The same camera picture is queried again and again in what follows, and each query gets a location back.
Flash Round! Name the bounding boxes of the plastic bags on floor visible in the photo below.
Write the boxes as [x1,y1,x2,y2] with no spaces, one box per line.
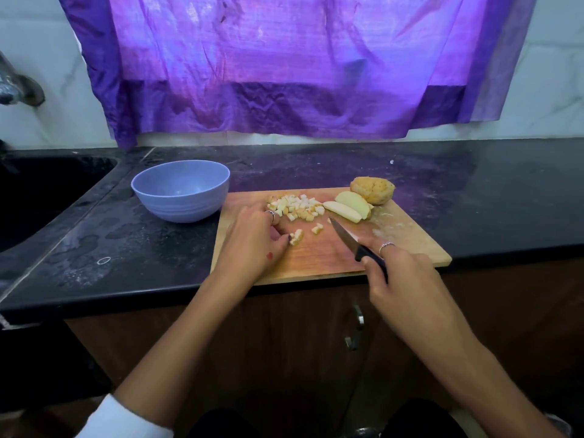
[544,413,574,438]

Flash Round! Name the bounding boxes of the wooden cutting board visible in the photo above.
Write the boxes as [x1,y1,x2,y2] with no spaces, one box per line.
[210,186,454,287]

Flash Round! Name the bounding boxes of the blue bowl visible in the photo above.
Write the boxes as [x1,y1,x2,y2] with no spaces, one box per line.
[130,159,232,224]

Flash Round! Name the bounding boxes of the person's left hand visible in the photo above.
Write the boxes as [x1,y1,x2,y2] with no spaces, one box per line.
[212,205,291,297]

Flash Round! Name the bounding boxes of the pile of diced potato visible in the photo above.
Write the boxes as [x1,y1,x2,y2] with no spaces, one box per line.
[266,193,327,235]

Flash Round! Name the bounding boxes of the black handled knife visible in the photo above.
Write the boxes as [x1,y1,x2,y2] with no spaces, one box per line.
[327,217,389,279]

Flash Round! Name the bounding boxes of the purple cloth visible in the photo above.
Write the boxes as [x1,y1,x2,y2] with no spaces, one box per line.
[57,0,540,148]

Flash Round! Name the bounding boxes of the dark sink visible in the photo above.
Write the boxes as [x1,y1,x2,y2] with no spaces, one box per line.
[0,155,118,252]

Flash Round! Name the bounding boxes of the person's right hand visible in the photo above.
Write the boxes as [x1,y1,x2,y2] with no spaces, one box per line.
[361,242,476,361]

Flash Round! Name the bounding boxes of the rounded potato end piece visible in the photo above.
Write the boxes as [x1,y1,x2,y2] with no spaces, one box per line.
[349,176,397,207]

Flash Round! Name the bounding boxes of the person's dark trousers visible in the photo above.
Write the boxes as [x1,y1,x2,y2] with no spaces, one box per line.
[187,398,468,438]

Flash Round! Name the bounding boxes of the person's right forearm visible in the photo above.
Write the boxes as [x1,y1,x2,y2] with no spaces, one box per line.
[442,337,567,438]

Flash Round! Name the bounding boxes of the metal cabinet handle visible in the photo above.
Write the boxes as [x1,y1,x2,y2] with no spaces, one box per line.
[344,304,366,352]

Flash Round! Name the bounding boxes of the potato slice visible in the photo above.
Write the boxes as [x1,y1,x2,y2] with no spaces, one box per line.
[322,200,363,224]
[334,190,374,221]

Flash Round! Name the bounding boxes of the metal faucet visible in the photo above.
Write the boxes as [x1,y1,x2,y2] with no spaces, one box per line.
[0,52,46,108]

